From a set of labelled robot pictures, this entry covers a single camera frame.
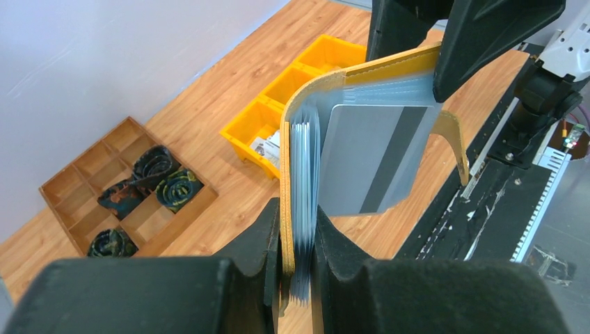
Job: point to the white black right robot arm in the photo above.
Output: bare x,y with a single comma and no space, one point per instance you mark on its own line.
546,91

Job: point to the yellow plastic bin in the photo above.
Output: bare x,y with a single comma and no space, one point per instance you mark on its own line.
281,89
328,53
259,119

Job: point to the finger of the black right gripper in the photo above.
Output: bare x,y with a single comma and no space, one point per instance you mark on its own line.
400,25
478,32

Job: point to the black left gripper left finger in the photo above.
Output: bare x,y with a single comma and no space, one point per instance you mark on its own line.
235,290

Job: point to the grey striped credit card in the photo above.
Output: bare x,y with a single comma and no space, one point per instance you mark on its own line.
370,155

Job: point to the yellow leather card holder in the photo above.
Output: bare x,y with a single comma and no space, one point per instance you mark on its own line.
406,63

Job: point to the yellow left plastic bin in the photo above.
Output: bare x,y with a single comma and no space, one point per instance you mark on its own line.
259,119

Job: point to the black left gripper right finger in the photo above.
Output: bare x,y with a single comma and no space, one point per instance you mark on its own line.
352,292

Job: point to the yellow right plastic bin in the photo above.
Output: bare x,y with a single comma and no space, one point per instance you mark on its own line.
328,53

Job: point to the yellow middle plastic bin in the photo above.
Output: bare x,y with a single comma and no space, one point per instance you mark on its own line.
281,89

